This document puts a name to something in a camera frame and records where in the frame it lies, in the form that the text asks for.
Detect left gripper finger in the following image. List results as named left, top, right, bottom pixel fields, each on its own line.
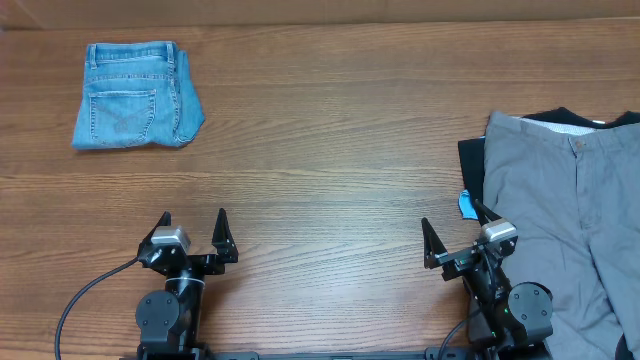
left=211, top=208, right=239, bottom=263
left=141, top=211, right=171, bottom=246

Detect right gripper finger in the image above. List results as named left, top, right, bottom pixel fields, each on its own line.
left=421, top=217, right=448, bottom=269
left=473, top=199, right=501, bottom=225

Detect grey khaki shorts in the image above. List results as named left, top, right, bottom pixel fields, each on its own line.
left=483, top=112, right=639, bottom=359

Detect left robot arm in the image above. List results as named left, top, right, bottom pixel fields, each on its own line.
left=135, top=209, right=239, bottom=359

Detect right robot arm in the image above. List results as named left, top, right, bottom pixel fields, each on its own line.
left=421, top=201, right=553, bottom=359

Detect light blue garment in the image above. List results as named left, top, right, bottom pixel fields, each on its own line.
left=458, top=189, right=478, bottom=220

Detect black t-shirt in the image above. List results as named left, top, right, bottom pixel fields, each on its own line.
left=458, top=107, right=639, bottom=201

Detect folded blue denim jeans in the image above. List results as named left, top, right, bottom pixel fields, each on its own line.
left=71, top=41, right=205, bottom=150

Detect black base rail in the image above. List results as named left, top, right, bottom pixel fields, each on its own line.
left=211, top=347, right=474, bottom=360

